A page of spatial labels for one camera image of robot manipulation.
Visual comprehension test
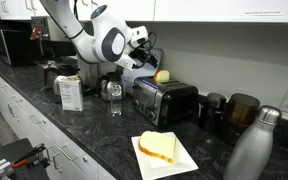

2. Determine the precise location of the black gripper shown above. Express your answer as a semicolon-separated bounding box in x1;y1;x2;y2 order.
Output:
129;48;158;69

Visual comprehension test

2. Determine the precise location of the bread slice from toaster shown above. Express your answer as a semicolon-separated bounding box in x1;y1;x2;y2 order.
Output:
153;70;170;82

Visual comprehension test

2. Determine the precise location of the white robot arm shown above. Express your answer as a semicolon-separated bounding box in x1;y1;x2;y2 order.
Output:
39;0;157;70

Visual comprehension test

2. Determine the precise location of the chrome black toaster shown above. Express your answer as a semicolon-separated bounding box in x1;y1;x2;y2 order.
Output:
133;76;198;127

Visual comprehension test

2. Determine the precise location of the bread slice on plate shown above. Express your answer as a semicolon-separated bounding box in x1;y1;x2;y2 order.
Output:
138;131;176;163

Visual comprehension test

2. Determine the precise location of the steel coffee carafe rear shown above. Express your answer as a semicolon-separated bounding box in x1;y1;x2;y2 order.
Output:
99;72;123;101

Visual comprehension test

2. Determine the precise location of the steel coffee carafe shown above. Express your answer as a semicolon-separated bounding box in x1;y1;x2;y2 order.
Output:
99;72;123;101
44;64;80;96

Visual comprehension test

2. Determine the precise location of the commercial coffee brewer machine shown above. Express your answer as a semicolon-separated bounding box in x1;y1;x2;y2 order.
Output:
29;15;100;104

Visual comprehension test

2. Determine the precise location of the steel coffee carafe front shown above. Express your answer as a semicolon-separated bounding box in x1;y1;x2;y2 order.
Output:
44;64;80;96

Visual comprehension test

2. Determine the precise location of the black steel travel mug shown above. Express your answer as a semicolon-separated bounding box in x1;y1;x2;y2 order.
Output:
198;93;226;134

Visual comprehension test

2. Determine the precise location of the dark brown canister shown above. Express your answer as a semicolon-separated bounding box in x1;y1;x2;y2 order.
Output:
219;93;260;145

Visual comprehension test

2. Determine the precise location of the white square plate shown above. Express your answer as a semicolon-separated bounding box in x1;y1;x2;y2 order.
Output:
131;132;198;180

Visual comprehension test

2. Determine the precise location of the black microwave oven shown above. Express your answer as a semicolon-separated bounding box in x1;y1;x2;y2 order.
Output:
0;29;41;66

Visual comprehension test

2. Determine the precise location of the black orange clamp near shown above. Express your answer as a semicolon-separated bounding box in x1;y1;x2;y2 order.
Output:
11;143;46;168

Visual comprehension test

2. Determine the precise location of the silver metal water bottle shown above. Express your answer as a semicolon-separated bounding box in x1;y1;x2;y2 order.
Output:
223;105;282;180

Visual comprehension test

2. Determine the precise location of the black cart top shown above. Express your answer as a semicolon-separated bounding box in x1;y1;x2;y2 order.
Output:
0;138;50;180

